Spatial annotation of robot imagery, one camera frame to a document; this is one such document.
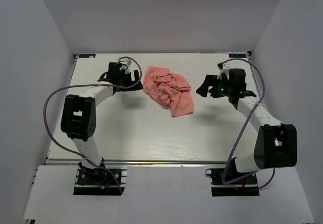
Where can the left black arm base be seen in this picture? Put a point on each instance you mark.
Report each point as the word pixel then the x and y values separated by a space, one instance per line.
pixel 98 182

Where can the blue corner label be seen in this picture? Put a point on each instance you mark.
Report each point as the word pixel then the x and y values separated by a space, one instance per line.
pixel 86 56
pixel 237 55

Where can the pink t shirt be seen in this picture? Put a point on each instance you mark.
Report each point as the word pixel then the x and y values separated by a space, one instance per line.
pixel 169 90

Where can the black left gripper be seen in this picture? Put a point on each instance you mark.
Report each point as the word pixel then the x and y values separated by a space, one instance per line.
pixel 136 75

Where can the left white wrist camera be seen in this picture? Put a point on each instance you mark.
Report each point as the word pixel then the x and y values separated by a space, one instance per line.
pixel 125 65

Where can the right blue corner label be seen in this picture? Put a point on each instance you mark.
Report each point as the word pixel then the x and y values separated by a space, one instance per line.
pixel 237 55

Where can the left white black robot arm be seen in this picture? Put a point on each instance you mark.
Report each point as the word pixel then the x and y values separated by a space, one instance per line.
pixel 79 111

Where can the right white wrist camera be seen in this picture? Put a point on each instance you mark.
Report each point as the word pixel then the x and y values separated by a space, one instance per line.
pixel 224 69

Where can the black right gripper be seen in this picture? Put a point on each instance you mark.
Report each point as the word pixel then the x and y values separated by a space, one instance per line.
pixel 203 90

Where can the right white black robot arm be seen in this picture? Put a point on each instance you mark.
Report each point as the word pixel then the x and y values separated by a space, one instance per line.
pixel 276 143

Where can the left blue corner label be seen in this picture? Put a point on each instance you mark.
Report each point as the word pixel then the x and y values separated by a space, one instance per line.
pixel 86 56

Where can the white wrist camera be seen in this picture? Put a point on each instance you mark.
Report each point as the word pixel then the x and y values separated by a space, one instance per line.
pixel 224 69
pixel 125 65

